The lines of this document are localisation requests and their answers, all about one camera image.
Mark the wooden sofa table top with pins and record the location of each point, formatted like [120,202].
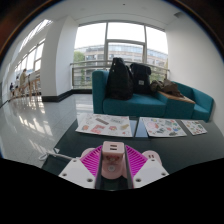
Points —
[178,98]

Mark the teal sofa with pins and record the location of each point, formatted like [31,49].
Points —
[136,105]

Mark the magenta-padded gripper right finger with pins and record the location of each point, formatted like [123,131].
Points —
[150,171]

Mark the large black backpack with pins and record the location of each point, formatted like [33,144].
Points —
[119,80]

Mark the sticker sheet with small stickers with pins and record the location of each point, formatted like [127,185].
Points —
[194,127]

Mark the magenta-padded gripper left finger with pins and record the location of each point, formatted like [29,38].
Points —
[77,171]

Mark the person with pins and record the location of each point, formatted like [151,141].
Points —
[23,80]

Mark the metal window railing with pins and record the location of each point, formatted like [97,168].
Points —
[88,64]

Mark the black backpack with label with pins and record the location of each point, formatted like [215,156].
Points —
[141,78]

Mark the pink charger block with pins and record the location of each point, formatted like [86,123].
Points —
[113,156]

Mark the sticker sheet with pink circle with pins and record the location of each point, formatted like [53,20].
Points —
[161,127]

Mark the brown jacket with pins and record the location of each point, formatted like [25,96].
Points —
[168,87]

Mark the group of wooden stools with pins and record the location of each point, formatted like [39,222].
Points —
[33,87]

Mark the sticker sheet with brown stickers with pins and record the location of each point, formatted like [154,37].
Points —
[105,125]

